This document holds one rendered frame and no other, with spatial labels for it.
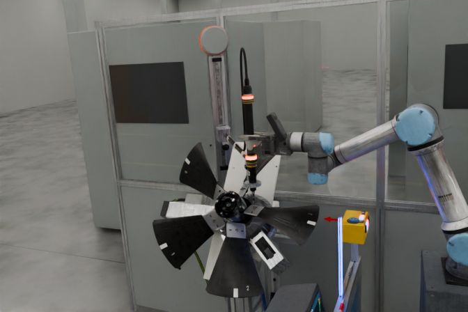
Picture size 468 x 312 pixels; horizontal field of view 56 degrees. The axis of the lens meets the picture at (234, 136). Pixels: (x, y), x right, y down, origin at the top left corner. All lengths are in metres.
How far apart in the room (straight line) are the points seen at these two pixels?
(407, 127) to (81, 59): 3.52
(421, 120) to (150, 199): 1.97
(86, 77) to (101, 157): 0.79
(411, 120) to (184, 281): 2.07
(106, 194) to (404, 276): 3.06
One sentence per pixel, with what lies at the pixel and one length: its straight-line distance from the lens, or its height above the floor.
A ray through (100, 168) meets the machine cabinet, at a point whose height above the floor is 0.71.
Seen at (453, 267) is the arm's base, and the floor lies 1.04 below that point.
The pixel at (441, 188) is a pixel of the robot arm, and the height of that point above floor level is 1.37.
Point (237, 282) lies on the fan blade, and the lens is 1.78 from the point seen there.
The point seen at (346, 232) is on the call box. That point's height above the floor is 1.03.
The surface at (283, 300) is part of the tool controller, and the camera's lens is 1.16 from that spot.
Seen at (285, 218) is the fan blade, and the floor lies 1.18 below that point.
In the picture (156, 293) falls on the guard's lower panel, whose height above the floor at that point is 0.18.
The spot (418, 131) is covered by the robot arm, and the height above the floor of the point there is 1.56.
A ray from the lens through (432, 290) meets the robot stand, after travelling 1.71.
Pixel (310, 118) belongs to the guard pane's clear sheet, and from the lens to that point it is 2.39.
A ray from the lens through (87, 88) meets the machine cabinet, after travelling 4.49.
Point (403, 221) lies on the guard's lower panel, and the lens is 2.47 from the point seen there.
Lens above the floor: 1.87
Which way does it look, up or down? 12 degrees down
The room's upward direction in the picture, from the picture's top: 4 degrees counter-clockwise
